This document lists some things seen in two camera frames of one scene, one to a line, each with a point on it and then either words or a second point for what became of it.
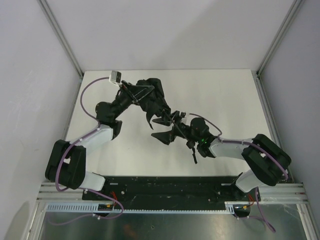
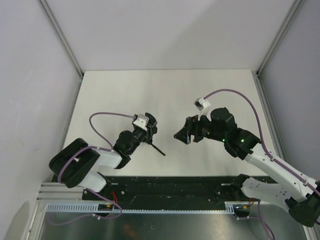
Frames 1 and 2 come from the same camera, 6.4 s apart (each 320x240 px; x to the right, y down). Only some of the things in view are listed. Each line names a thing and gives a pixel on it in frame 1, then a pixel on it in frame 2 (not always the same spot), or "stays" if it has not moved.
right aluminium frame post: x=293 y=10 stays
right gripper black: x=176 y=127 to x=191 y=130
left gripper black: x=133 y=95 to x=150 y=129
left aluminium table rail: x=76 y=92 stays
